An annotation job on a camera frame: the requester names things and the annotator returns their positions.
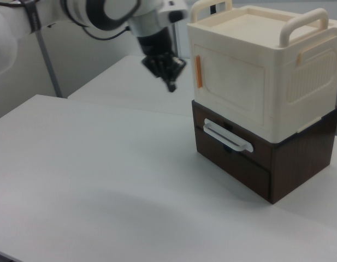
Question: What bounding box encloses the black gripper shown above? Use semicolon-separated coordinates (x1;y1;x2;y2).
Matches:
137;26;187;93

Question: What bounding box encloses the cream cabinet door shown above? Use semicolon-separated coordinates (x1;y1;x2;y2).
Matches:
192;42;268;127

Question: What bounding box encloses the dark brown drawer unit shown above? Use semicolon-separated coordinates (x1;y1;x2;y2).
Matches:
191;99;337;206

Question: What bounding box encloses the grey metal post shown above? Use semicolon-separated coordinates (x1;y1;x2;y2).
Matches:
172;22;183;58
36;29;63;98

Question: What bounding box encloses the orange door handle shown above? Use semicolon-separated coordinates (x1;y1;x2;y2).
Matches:
194;55;204;90

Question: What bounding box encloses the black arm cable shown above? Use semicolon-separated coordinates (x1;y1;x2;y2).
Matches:
75;23;132;40

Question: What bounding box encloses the white drawer handle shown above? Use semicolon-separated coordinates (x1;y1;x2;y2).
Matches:
203;118;256;154

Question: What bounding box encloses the black velcro strap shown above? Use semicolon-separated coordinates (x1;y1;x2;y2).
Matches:
20;0;43;35

